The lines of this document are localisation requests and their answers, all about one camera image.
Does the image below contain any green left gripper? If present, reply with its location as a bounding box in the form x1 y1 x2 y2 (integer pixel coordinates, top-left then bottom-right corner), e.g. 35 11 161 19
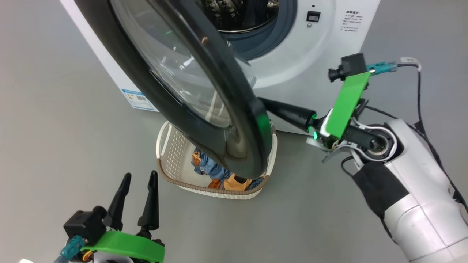
79 170 165 263

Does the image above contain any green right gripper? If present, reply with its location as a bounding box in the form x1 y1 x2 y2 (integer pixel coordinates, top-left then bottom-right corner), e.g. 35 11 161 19
258 72 373 161

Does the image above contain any dark grey glass washer door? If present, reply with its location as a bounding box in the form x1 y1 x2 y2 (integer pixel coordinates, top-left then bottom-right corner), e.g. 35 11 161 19
75 0 273 179

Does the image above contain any blue orange cartoon print garment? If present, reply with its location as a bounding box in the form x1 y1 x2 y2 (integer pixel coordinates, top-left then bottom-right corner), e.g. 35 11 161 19
192 148 264 191

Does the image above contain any white front-load washing machine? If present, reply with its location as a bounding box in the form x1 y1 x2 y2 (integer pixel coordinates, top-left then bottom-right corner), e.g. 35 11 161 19
60 0 381 136

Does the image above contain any cream perforated laundry basket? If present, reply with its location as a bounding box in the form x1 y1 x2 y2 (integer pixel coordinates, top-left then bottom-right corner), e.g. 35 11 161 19
156 121 278 200

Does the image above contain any blue energy label sticker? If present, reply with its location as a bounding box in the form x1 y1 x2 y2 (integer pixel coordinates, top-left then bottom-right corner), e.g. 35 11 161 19
121 89 155 111

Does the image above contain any teal left camera connector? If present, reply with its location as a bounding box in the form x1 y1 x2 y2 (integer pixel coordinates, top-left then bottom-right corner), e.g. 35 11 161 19
54 236 87 263

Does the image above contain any teal camera connector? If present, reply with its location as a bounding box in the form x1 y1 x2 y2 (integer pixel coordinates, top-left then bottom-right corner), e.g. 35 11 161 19
54 236 87 263
367 61 397 73

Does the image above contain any teal right camera connector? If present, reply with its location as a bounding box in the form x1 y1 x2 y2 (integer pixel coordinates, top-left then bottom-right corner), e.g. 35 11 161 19
367 61 397 73

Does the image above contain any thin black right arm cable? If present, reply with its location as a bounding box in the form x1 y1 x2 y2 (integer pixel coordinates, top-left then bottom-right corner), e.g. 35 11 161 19
397 57 468 214

